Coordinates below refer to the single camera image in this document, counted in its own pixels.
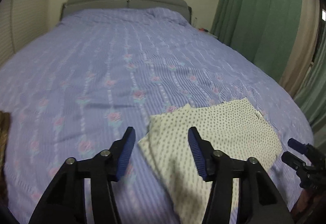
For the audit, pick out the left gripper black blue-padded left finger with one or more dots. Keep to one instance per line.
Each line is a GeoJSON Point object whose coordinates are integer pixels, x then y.
{"type": "Point", "coordinates": [64, 199]}

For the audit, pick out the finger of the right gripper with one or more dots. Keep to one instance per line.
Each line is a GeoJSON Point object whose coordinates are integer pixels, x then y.
{"type": "Point", "coordinates": [292, 161]}
{"type": "Point", "coordinates": [298, 146]}

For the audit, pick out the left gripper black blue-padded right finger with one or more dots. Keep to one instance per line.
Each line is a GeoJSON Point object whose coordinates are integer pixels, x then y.
{"type": "Point", "coordinates": [259, 199]}

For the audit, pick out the cream polka dot shirt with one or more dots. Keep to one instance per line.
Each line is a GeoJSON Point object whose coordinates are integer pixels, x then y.
{"type": "Point", "coordinates": [234, 127]}

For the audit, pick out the stack of folded clothes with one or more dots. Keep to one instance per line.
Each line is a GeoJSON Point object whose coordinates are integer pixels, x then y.
{"type": "Point", "coordinates": [5, 127]}

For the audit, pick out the green curtain at right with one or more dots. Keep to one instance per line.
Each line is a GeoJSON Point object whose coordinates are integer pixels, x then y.
{"type": "Point", "coordinates": [311, 97]}

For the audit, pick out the green curtain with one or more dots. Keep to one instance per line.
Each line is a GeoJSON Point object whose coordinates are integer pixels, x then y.
{"type": "Point", "coordinates": [263, 31]}
{"type": "Point", "coordinates": [311, 97]}

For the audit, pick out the beige curtain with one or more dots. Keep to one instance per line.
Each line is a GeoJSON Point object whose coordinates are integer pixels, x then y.
{"type": "Point", "coordinates": [303, 48]}

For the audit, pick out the purple floral bed cover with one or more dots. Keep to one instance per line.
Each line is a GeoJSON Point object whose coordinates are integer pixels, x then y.
{"type": "Point", "coordinates": [75, 90]}

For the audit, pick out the grey upholstered headboard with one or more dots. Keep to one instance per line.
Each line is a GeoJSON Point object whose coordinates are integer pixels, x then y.
{"type": "Point", "coordinates": [180, 6]}

